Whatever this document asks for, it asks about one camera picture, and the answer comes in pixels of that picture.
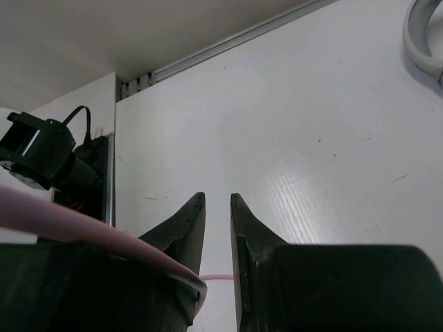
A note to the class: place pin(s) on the pink headphones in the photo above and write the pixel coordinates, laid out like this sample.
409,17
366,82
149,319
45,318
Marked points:
25,213

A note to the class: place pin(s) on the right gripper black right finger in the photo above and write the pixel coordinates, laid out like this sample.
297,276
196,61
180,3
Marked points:
258,298

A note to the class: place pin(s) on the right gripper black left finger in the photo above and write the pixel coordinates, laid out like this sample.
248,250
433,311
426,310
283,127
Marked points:
180,237

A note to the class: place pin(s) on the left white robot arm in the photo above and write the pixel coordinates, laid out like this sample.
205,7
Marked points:
37,152

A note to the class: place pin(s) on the grey white headphones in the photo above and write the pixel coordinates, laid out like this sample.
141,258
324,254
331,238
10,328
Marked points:
415,40

